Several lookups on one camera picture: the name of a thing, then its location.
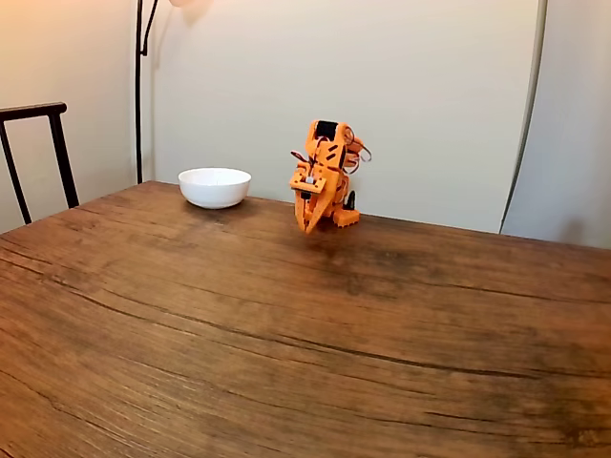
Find grey wall conduit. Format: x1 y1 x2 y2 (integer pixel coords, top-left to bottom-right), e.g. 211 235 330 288
498 0 549 235

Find black wooden chair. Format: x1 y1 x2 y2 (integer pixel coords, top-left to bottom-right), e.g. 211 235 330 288
0 101 81 225

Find white ceramic bowl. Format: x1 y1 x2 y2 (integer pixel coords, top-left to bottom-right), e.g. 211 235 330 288
178 166 253 211

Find orange gripper camera mount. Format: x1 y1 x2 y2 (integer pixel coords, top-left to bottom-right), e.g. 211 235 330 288
287 169 329 196

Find black floor lamp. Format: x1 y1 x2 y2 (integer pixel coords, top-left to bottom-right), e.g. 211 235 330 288
134 0 214 185

